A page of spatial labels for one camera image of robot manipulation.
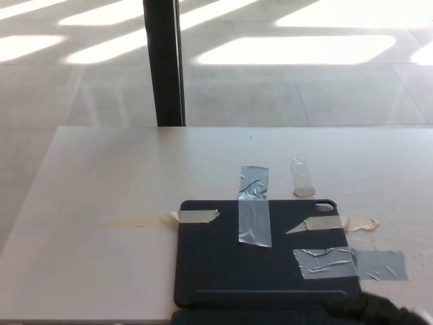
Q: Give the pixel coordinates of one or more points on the short beige masking tape strip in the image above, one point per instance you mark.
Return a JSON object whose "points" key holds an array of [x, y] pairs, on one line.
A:
{"points": [[326, 223]]}

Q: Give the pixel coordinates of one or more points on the long grey duct tape strip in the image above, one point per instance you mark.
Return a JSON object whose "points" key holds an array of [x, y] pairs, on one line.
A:
{"points": [[254, 206]]}

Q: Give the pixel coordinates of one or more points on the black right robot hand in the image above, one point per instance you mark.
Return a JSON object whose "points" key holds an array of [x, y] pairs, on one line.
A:
{"points": [[372, 309]]}

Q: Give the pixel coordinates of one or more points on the black window frame post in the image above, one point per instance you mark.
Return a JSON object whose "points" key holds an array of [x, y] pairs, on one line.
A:
{"points": [[164, 64]]}

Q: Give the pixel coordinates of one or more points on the wide grey duct tape strip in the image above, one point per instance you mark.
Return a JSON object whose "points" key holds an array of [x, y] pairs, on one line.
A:
{"points": [[338, 262]]}

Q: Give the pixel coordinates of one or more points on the dark tablet cover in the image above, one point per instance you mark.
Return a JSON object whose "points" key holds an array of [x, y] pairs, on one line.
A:
{"points": [[220, 264]]}

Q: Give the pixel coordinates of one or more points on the clear plastic tube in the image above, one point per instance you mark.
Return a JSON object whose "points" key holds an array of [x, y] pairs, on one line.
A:
{"points": [[300, 178]]}

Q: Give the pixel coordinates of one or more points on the long beige masking tape strip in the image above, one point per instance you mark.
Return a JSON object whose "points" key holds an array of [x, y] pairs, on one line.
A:
{"points": [[196, 216]]}

